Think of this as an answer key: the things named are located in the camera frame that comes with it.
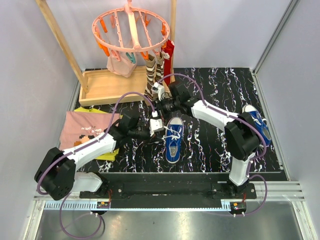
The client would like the blue sneaker with white laces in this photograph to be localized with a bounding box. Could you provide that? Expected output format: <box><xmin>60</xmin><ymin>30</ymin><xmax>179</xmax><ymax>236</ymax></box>
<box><xmin>153</xmin><ymin>117</ymin><xmax>184</xmax><ymax>164</ymax></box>

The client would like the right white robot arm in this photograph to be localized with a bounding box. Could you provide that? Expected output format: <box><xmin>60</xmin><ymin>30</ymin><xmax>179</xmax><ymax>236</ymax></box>
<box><xmin>151</xmin><ymin>81</ymin><xmax>271</xmax><ymax>199</ymax></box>

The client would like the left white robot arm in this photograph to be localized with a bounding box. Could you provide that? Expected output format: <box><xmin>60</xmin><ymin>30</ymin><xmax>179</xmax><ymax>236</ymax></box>
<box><xmin>34</xmin><ymin>115</ymin><xmax>159</xmax><ymax>201</ymax></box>

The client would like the yellow folded t-shirt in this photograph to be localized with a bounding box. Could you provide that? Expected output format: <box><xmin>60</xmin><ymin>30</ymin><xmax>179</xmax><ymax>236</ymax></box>
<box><xmin>73</xmin><ymin>105</ymin><xmax>123</xmax><ymax>162</ymax></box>

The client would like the right brown striped sock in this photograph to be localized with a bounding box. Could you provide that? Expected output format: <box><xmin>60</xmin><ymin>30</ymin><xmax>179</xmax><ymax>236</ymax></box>
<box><xmin>154</xmin><ymin>51</ymin><xmax>165</xmax><ymax>82</ymax></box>

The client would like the brown striped sock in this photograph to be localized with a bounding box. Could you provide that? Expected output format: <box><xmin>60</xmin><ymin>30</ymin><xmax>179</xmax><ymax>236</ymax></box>
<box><xmin>154</xmin><ymin>51</ymin><xmax>165</xmax><ymax>82</ymax></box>
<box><xmin>144</xmin><ymin>54</ymin><xmax>156</xmax><ymax>101</ymax></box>

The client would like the left brown striped sock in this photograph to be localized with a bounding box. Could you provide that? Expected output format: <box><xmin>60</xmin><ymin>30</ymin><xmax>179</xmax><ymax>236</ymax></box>
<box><xmin>144</xmin><ymin>54</ymin><xmax>156</xmax><ymax>101</ymax></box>

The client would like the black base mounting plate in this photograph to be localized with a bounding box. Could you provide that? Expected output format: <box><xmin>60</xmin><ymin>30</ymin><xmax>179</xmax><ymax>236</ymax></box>
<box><xmin>79</xmin><ymin>172</ymin><xmax>257</xmax><ymax>202</ymax></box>

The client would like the pink mesh laundry bag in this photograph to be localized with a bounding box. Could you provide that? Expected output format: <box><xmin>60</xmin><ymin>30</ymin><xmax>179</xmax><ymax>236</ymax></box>
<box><xmin>106</xmin><ymin>50</ymin><xmax>137</xmax><ymax>78</ymax></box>

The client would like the red hanging sock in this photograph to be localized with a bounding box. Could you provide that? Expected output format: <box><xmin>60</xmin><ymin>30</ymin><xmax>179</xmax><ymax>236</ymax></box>
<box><xmin>162</xmin><ymin>39</ymin><xmax>175</xmax><ymax>76</ymax></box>

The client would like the wooden drying rack stand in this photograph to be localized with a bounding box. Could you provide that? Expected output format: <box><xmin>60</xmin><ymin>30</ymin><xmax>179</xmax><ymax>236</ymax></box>
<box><xmin>37</xmin><ymin>0</ymin><xmax>177</xmax><ymax>106</ymax></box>

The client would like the pink folded t-shirt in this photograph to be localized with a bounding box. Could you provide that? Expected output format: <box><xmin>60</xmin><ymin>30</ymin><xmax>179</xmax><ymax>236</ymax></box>
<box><xmin>59</xmin><ymin>109</ymin><xmax>120</xmax><ymax>150</ymax></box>

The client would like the pink round clip hanger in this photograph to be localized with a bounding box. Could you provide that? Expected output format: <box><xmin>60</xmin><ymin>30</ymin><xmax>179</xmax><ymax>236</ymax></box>
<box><xmin>91</xmin><ymin>0</ymin><xmax>171</xmax><ymax>64</ymax></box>

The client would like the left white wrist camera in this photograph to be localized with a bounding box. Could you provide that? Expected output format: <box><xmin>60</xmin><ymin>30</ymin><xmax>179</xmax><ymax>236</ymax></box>
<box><xmin>149</xmin><ymin>111</ymin><xmax>164</xmax><ymax>137</ymax></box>

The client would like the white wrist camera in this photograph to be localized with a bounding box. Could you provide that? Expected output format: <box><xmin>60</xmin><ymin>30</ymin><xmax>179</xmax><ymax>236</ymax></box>
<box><xmin>151</xmin><ymin>82</ymin><xmax>165</xmax><ymax>101</ymax></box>
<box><xmin>149</xmin><ymin>111</ymin><xmax>164</xmax><ymax>137</ymax></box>

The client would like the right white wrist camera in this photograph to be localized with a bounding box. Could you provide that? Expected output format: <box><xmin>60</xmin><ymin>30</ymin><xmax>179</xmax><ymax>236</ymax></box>
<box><xmin>151</xmin><ymin>82</ymin><xmax>165</xmax><ymax>101</ymax></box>

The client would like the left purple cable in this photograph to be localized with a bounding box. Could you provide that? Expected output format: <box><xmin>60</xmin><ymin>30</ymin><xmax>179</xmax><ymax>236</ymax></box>
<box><xmin>36</xmin><ymin>91</ymin><xmax>158</xmax><ymax>238</ymax></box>

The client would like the purple cable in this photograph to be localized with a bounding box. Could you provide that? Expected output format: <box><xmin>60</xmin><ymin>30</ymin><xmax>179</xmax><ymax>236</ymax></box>
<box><xmin>36</xmin><ymin>91</ymin><xmax>158</xmax><ymax>238</ymax></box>
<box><xmin>154</xmin><ymin>73</ymin><xmax>268</xmax><ymax>217</ymax></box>

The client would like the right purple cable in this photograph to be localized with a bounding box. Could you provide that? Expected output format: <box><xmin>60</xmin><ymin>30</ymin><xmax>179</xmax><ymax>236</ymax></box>
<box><xmin>154</xmin><ymin>73</ymin><xmax>268</xmax><ymax>217</ymax></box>

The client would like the aluminium slotted rail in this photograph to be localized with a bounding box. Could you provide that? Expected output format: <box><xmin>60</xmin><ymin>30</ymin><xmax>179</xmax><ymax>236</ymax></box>
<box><xmin>44</xmin><ymin>196</ymin><xmax>231</xmax><ymax>212</ymax></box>

